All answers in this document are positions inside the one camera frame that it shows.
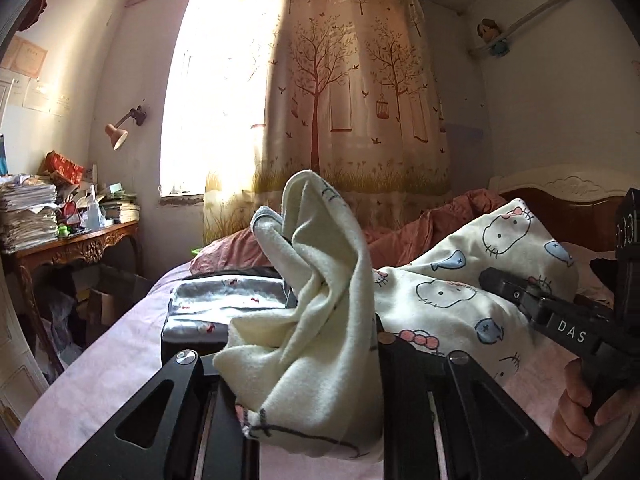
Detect cream cabinet with drawers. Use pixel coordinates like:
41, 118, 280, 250
0, 271, 49, 434

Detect rust red crumpled quilt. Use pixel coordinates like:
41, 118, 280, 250
190, 188, 506, 275

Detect stack of books on desk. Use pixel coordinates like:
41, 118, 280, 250
100, 192, 141, 223

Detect carved wooden desk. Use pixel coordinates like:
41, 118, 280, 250
0, 219, 144, 376

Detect stack of white papers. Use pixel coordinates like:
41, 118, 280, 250
1, 174, 58, 254

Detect black clothing near headboard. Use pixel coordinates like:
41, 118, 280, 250
589, 258, 620, 294

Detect wooden bed headboard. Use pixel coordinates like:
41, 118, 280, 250
488, 164, 639, 252

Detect white cartoon print pants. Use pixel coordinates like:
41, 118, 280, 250
214, 170, 578, 460

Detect stack of dark folded clothes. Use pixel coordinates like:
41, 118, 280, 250
160, 266, 297, 363

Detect plush toy on wall pipe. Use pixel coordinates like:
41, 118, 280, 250
476, 18, 510, 58

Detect tree print curtain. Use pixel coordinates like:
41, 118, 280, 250
203, 0, 451, 242

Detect certificate on wall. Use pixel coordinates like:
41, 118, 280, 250
1, 36, 48, 78

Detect red package on desk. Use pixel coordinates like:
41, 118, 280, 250
39, 151, 85, 185

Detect pink bed sheet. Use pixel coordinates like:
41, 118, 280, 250
13, 244, 622, 480

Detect pink wall lamp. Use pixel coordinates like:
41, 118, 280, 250
104, 105, 148, 151

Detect person's right hand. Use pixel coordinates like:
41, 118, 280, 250
549, 359, 639, 457

